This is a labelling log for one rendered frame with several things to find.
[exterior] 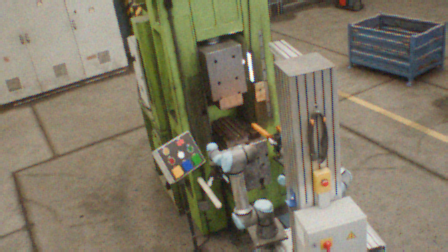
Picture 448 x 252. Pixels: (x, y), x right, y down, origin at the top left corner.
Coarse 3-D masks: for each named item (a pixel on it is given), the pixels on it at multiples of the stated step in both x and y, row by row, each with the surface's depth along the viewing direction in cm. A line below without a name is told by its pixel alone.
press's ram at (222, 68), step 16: (208, 48) 375; (224, 48) 370; (240, 48) 373; (208, 64) 368; (224, 64) 373; (240, 64) 379; (208, 80) 377; (224, 80) 379; (240, 80) 384; (208, 96) 390; (224, 96) 384
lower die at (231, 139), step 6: (216, 120) 437; (228, 120) 433; (216, 126) 429; (222, 126) 424; (234, 126) 421; (216, 132) 419; (222, 132) 417; (228, 132) 413; (240, 132) 409; (222, 138) 408; (228, 138) 405; (234, 138) 403; (240, 138) 405; (246, 138) 407; (228, 144) 403; (234, 144) 405
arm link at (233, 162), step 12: (228, 156) 287; (240, 156) 288; (228, 168) 287; (240, 168) 290; (240, 180) 294; (240, 192) 296; (240, 204) 299; (240, 216) 301; (252, 216) 303; (240, 228) 303
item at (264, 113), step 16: (240, 0) 374; (256, 0) 379; (256, 16) 384; (240, 32) 394; (256, 32) 389; (256, 48) 395; (256, 64) 400; (272, 64) 407; (272, 80) 413; (272, 96) 419; (256, 112) 418; (272, 112) 426; (272, 128) 431; (272, 160) 445; (272, 176) 452; (272, 192) 459
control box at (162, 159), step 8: (184, 136) 377; (168, 144) 367; (176, 144) 371; (184, 144) 375; (192, 144) 379; (152, 152) 364; (160, 152) 361; (168, 152) 365; (176, 152) 369; (184, 152) 373; (192, 152) 377; (200, 152) 381; (160, 160) 361; (168, 160) 363; (176, 160) 367; (184, 160) 371; (168, 168) 361; (192, 168) 373; (168, 176) 364
